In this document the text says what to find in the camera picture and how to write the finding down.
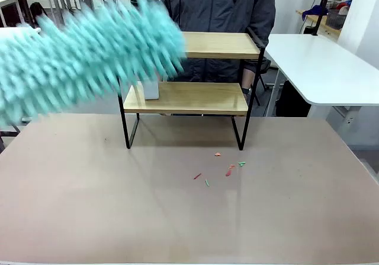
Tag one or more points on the black wristwatch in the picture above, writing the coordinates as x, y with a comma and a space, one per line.
247, 91

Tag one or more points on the green paper strip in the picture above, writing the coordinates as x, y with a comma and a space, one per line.
207, 182

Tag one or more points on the green paper scrap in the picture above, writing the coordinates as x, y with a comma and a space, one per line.
242, 164

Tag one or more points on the black stand pole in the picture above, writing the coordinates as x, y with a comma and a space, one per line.
322, 4

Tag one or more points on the person's left forearm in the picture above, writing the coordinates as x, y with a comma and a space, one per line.
246, 78

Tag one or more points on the blue cloth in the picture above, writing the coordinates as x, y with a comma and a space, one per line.
315, 10

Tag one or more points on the small red paper scrap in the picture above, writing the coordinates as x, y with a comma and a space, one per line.
231, 166

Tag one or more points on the black office chair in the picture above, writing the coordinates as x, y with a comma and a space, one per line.
37, 10

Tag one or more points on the white box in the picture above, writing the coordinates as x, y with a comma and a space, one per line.
151, 91

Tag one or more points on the white table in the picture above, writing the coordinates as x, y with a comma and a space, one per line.
314, 67

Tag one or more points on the teal fluffy duster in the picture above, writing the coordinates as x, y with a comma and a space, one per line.
89, 55

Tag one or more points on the person in dark jacket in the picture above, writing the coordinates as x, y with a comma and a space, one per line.
213, 7

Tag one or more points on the large red paper scrap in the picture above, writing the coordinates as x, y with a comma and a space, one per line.
228, 173

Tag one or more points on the black stool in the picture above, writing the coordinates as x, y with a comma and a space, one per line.
265, 67

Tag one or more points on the red paper strip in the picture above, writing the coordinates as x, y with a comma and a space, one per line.
197, 176

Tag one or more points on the wooden shelf with black frame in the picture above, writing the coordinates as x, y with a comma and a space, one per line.
189, 98

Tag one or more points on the black mesh basket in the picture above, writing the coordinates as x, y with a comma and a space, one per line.
337, 19

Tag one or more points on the wooden background table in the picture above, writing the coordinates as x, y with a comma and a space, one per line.
314, 19

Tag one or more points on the black bag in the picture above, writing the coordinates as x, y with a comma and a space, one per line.
293, 99

